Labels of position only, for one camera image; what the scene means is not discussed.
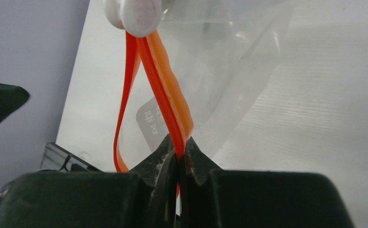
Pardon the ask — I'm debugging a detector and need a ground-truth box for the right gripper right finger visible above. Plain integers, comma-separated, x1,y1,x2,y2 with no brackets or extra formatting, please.
179,139,354,228

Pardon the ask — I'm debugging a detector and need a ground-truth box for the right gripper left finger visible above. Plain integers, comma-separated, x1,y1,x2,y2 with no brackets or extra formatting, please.
0,135,178,228

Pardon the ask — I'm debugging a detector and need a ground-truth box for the clear zip bag orange zipper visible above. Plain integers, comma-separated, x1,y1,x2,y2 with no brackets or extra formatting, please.
103,0,295,197

